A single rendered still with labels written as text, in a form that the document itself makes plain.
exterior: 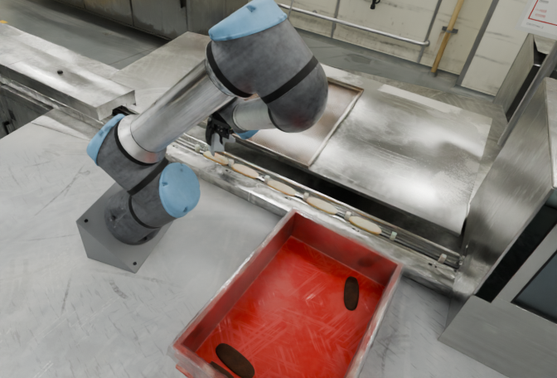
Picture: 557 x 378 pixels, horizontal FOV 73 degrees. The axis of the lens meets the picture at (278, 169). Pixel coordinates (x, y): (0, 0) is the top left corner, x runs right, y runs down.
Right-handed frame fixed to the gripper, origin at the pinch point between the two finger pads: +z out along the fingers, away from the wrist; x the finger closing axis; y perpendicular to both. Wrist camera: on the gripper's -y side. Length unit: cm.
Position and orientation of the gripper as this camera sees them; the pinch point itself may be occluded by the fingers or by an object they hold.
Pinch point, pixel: (215, 148)
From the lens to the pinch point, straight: 127.0
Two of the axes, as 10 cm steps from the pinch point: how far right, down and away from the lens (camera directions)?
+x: 4.8, -5.0, 7.2
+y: 8.7, 3.8, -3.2
